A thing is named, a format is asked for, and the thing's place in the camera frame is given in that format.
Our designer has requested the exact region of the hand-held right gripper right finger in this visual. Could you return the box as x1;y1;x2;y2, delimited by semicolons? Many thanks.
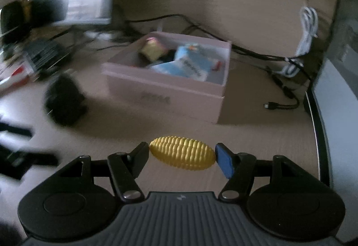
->
215;143;308;202

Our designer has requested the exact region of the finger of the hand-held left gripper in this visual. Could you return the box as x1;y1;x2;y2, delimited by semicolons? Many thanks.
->
0;120;32;139

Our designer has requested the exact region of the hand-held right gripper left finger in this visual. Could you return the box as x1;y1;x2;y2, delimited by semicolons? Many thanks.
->
56;142;150;203

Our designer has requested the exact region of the yellow corn toy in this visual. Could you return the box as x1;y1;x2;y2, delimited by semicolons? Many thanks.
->
149;136;216;171

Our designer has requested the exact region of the pink cardboard box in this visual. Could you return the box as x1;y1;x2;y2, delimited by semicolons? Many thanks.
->
101;31;232;124

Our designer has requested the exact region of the blue tissue packet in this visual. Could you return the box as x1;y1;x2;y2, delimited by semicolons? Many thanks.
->
148;43;219;82

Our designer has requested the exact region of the pink yellow toy figure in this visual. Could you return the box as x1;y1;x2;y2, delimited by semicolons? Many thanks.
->
139;36;165;63

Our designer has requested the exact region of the wooden desktop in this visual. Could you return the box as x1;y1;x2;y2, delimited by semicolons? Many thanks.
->
0;25;336;207

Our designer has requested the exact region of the black cat plush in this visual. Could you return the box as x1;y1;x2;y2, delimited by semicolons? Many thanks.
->
45;73;87;127

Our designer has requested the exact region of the red white rocket toy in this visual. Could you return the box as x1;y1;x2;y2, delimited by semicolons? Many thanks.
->
0;64;31;93

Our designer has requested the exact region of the black keyboard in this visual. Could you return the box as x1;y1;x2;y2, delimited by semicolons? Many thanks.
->
21;39;73;79

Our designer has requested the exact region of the black glossy round device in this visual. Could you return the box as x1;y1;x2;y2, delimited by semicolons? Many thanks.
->
0;1;31;37

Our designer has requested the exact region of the yellow plush toy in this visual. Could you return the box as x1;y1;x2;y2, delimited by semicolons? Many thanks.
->
22;0;32;20

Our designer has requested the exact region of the dark framed display screen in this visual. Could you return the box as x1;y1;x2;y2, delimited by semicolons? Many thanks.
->
303;19;358;244

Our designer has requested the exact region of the black fabric hat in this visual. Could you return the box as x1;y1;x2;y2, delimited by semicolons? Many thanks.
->
29;0;69;24

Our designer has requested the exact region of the black plug cable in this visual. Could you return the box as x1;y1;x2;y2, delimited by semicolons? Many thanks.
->
264;66;300;111

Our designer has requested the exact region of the white cable bundle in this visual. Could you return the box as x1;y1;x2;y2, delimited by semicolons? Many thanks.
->
275;0;319;78

